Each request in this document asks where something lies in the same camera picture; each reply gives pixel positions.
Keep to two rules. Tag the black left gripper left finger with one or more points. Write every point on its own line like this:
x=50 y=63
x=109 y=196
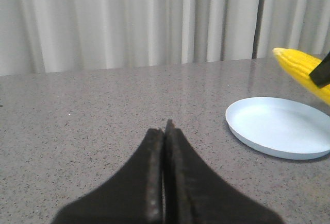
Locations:
x=132 y=195

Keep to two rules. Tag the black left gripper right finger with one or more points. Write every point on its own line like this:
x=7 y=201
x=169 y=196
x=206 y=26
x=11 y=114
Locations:
x=194 y=193

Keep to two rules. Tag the white pleated curtain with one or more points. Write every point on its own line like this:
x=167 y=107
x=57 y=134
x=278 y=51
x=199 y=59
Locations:
x=39 y=36

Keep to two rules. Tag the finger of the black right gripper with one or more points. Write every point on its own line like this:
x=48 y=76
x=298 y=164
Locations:
x=320 y=76

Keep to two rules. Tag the light blue round plate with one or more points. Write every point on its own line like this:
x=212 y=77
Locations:
x=279 y=127

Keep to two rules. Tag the yellow corn cob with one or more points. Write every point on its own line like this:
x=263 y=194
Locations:
x=299 y=65

